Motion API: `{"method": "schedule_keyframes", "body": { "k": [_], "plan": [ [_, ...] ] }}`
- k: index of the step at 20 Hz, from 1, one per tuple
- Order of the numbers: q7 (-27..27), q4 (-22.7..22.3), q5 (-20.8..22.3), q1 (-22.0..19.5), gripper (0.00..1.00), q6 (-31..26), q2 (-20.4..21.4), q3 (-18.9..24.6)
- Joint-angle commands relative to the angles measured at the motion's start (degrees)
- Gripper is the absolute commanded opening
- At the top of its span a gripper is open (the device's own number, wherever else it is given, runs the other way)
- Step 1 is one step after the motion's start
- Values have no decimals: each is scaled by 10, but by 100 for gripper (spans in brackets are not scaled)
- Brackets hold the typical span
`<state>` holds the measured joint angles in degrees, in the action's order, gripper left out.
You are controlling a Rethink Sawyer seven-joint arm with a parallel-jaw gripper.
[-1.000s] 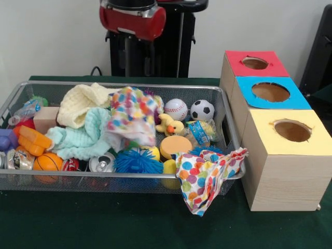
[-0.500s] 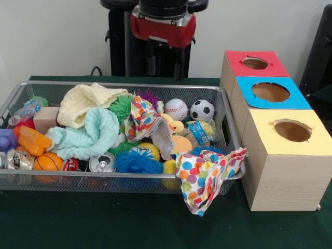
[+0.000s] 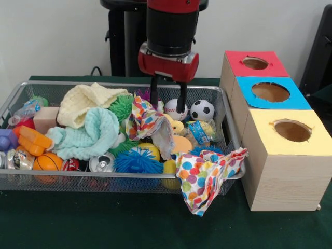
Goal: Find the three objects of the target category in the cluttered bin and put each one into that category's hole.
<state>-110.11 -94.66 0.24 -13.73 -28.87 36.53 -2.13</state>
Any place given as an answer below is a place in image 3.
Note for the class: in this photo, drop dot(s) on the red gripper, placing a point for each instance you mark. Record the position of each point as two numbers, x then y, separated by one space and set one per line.
168 67

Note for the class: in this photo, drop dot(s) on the polka dot fabric pouch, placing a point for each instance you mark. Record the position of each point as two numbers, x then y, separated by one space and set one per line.
147 119

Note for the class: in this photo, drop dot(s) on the yellow plush duck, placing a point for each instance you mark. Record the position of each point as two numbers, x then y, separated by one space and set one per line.
177 127

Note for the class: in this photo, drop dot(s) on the blue spiky rubber ball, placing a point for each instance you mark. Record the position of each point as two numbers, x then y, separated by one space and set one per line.
137 162

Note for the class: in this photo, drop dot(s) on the mint green muslin cloth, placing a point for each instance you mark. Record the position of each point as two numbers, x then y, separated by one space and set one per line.
98 132

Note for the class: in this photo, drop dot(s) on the cream muslin cloth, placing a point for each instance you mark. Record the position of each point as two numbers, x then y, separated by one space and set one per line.
80 103

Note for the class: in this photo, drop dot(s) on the white polka dot cloth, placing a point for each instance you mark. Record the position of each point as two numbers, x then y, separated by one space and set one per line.
199 179

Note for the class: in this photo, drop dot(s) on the wooden box with three holes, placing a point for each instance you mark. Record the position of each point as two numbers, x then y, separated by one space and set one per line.
285 181

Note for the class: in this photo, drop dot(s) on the white baseball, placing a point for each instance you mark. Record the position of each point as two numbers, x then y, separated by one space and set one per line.
169 107

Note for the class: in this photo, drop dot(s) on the small soccer ball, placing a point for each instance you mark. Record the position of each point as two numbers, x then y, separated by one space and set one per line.
202 110

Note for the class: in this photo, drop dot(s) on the orange round sponge disc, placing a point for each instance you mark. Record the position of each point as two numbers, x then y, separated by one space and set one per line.
182 145

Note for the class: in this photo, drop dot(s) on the orange toy basketball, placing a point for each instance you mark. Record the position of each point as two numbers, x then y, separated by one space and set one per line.
48 162

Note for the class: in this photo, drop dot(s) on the orange long studded brick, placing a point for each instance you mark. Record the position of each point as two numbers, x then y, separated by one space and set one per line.
33 141

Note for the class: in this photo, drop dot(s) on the dark green tablecloth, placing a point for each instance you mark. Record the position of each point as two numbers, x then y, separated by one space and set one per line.
324 94
103 223

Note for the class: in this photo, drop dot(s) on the black upright panel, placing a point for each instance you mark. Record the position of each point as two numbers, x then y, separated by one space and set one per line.
319 52

